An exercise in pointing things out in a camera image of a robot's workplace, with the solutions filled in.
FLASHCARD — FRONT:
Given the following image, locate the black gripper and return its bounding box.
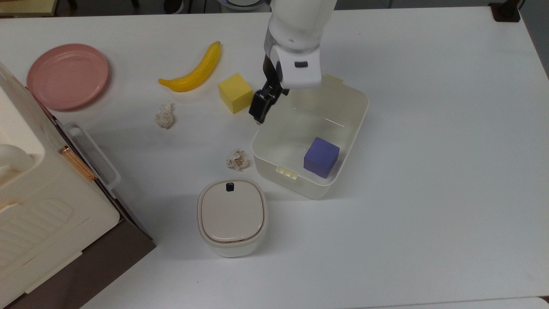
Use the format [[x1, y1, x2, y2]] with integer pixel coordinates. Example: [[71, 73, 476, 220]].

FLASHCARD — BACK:
[[249, 54, 290, 126]]

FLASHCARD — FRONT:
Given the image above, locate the white plastic box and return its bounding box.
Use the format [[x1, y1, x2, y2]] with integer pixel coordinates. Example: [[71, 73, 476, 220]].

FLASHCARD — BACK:
[[251, 75, 370, 200]]

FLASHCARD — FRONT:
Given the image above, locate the yellow foam cube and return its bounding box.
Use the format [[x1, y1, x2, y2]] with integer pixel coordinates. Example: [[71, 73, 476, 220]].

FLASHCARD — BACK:
[[218, 73, 253, 115]]

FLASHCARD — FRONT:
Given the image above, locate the crumpled white paper ball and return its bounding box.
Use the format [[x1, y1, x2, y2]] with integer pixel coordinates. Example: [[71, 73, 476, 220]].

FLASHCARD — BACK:
[[226, 149, 250, 172], [154, 103, 175, 129]]

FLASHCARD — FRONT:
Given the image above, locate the yellow toy banana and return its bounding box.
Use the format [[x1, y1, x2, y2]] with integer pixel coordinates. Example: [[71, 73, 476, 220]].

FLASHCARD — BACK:
[[158, 41, 222, 93]]

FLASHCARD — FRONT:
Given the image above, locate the purple foam cube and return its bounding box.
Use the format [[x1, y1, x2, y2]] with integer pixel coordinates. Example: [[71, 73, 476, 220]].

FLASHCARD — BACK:
[[303, 137, 341, 179]]

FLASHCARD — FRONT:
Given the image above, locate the round blue white object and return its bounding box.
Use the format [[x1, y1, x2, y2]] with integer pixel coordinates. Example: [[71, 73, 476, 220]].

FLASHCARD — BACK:
[[216, 0, 271, 12]]

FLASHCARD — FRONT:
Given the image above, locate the beige lidded trash can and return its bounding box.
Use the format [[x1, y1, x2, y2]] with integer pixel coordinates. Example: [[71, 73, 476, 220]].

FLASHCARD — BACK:
[[197, 178, 269, 258]]

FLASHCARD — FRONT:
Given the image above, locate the pink plastic plate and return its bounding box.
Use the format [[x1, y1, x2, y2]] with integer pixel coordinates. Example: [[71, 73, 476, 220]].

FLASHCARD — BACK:
[[27, 43, 110, 111]]

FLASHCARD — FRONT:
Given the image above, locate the yellow wooden furniture piece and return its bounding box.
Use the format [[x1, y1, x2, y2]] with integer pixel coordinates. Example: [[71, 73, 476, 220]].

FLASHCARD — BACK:
[[0, 0, 59, 18]]

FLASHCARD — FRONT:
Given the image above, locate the dark brown corner object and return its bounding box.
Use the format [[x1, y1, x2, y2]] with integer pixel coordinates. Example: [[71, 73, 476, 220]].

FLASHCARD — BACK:
[[489, 0, 523, 23]]

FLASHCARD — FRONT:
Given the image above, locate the white drawer handle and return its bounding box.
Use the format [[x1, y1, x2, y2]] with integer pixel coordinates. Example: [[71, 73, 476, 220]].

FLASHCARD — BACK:
[[64, 122, 122, 199]]

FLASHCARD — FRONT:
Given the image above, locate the cream storage box with handles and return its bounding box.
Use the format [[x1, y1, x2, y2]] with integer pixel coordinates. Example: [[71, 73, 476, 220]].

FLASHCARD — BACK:
[[0, 62, 121, 297]]

